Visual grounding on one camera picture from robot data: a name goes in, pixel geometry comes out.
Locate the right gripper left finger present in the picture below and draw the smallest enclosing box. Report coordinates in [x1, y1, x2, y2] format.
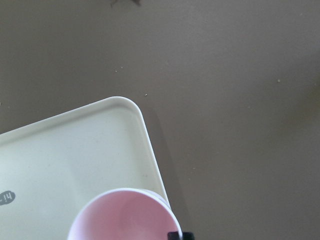
[167, 231, 179, 240]

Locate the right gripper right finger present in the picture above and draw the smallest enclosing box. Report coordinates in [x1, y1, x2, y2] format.
[182, 232, 194, 240]

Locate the pink cup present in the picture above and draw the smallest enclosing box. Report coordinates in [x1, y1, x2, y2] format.
[67, 188, 183, 240]

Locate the beige rabbit tray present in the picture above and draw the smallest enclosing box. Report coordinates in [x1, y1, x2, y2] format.
[0, 96, 167, 240]

